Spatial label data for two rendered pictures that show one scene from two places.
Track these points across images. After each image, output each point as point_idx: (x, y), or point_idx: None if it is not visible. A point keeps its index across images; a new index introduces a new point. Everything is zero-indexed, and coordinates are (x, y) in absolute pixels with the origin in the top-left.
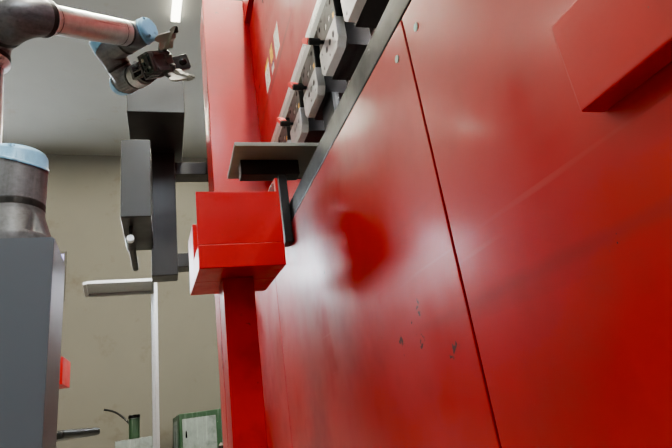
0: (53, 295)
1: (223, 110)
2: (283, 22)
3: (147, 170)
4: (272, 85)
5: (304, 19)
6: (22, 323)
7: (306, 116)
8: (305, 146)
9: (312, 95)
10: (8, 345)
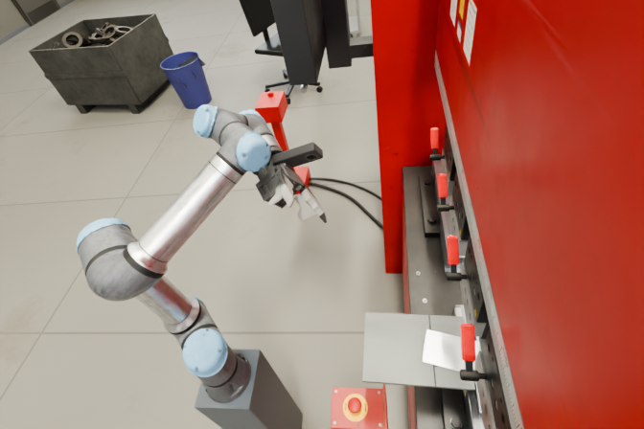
0: (260, 407)
1: None
2: (479, 73)
3: (305, 33)
4: (454, 45)
5: (489, 243)
6: (250, 422)
7: (466, 249)
8: (432, 387)
9: (466, 308)
10: (248, 425)
